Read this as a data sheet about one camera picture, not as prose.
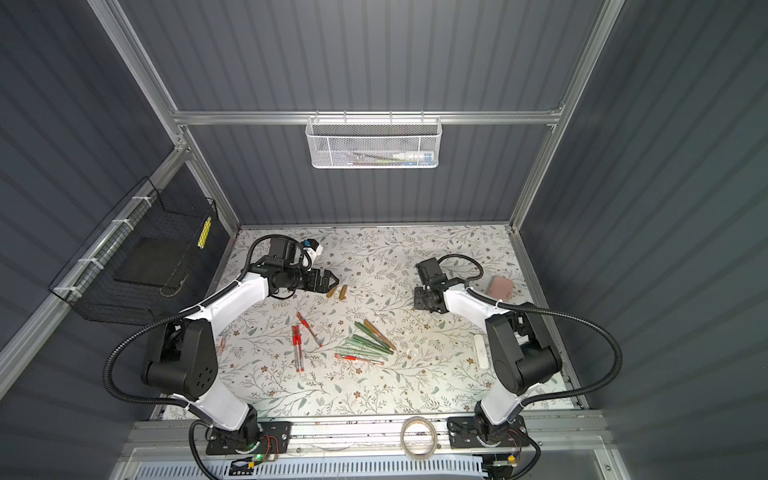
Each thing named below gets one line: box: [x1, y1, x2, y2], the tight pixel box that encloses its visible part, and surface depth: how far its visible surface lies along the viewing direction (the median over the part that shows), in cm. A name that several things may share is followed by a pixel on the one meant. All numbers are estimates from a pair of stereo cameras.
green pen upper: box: [354, 321, 391, 350], surface depth 93 cm
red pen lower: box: [334, 353, 385, 366], surface depth 88 cm
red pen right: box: [297, 325, 305, 372], surface depth 91 cm
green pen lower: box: [335, 346, 388, 362], surface depth 88 cm
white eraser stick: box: [474, 334, 489, 369], surface depth 86 cm
